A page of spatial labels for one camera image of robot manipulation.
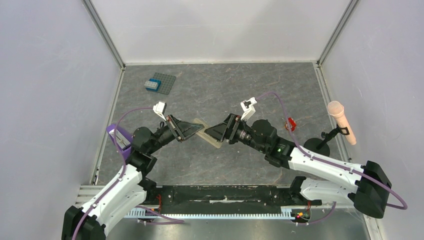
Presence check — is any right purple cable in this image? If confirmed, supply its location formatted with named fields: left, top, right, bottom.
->
left=255, top=92, right=408, bottom=226

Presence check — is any grey lego brick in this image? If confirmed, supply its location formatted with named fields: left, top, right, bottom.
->
left=144, top=80, right=159, bottom=91

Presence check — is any grey lego baseplate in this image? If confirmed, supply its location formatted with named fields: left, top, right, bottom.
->
left=149, top=72, right=177, bottom=95

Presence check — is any pink microphone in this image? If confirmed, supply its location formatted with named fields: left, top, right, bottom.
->
left=327, top=100, right=357, bottom=146

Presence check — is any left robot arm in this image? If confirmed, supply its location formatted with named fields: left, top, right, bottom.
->
left=61, top=115, right=204, bottom=240

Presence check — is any purple cable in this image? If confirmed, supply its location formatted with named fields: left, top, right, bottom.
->
left=255, top=92, right=408, bottom=226
left=71, top=106, right=186, bottom=240

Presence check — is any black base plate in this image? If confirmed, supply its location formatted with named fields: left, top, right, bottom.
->
left=143, top=185, right=322, bottom=215

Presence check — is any beige remote control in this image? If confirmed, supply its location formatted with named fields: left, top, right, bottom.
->
left=191, top=117, right=225, bottom=150

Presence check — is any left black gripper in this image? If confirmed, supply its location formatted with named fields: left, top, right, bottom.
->
left=147, top=113, right=204, bottom=155

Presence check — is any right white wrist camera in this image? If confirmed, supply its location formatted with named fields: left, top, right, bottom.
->
left=240, top=97, right=257, bottom=121

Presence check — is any red toy figure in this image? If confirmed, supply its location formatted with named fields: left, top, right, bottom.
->
left=284, top=117, right=297, bottom=132

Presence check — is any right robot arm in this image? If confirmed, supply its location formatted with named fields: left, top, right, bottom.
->
left=205, top=113, right=392, bottom=219

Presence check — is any blue lego brick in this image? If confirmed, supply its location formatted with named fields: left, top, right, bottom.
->
left=145, top=78, right=162, bottom=92

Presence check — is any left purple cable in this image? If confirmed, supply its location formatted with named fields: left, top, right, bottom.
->
left=71, top=106, right=186, bottom=240

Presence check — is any black microphone stand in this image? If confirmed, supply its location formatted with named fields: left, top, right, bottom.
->
left=303, top=125, right=350, bottom=157

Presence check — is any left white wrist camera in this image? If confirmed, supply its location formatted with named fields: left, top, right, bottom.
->
left=152, top=101, right=167, bottom=121

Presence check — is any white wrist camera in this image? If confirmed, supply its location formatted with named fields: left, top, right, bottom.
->
left=152, top=101, right=167, bottom=121
left=240, top=97, right=257, bottom=121

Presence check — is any white cable duct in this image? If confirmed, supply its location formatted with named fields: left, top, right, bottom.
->
left=124, top=207, right=311, bottom=221

